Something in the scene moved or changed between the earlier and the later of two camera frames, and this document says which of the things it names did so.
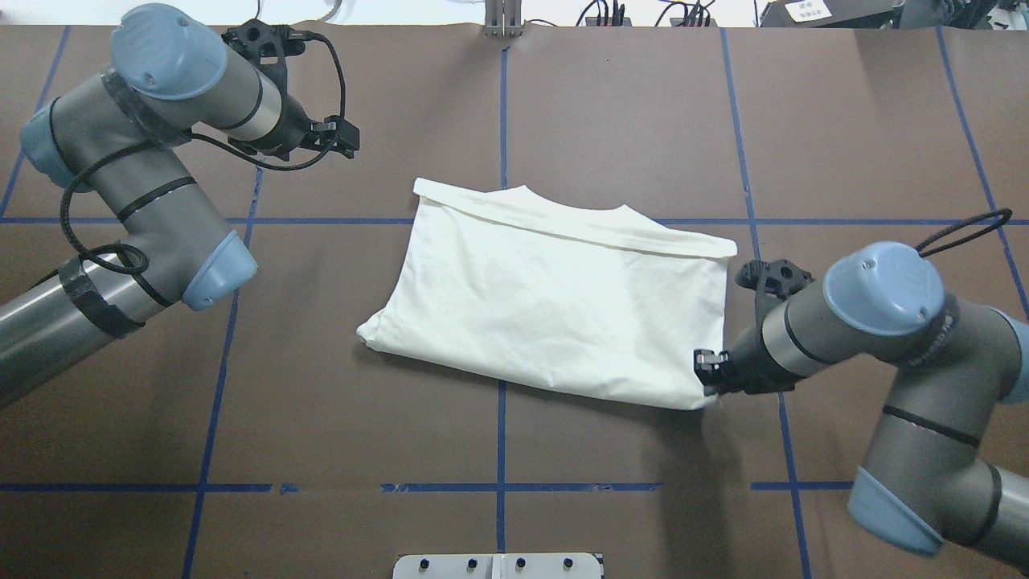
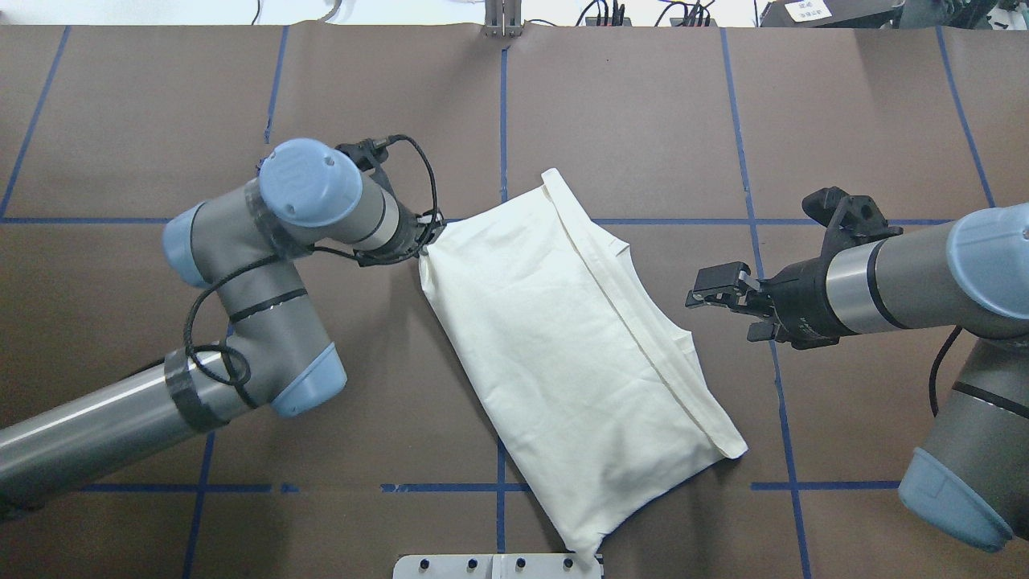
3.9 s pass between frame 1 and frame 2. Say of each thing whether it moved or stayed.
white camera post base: stayed
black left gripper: moved
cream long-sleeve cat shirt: moved
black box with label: stayed
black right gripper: moved
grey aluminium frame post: stayed
